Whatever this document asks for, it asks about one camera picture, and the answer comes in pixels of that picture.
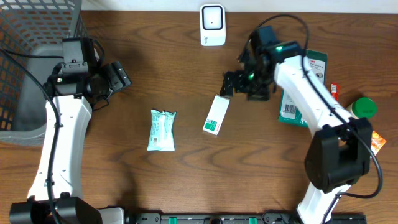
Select light teal wipes packet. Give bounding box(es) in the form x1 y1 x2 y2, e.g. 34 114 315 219
147 110 177 151

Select white green carton box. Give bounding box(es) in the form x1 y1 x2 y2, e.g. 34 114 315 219
203 95 230 135

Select orange red stick sachet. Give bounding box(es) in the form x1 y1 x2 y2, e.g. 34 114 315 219
331 83 340 101

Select grey plastic mesh basket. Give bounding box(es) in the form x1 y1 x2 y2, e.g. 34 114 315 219
1 0 87 146

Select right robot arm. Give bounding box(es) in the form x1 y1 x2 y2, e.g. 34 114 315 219
220 26 374 223

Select white barcode scanner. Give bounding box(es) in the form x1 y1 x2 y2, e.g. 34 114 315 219
199 4 226 47

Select orange small box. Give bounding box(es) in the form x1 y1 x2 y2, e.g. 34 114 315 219
371 131 386 155

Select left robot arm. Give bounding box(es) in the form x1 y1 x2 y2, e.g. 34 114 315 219
9 37 135 223

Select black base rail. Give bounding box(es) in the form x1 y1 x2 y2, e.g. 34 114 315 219
133 212 368 224

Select green white package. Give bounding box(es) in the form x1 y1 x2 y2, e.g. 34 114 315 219
278 50 328 128

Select green lid jar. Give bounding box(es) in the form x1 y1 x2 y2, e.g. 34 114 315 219
346 97 377 119

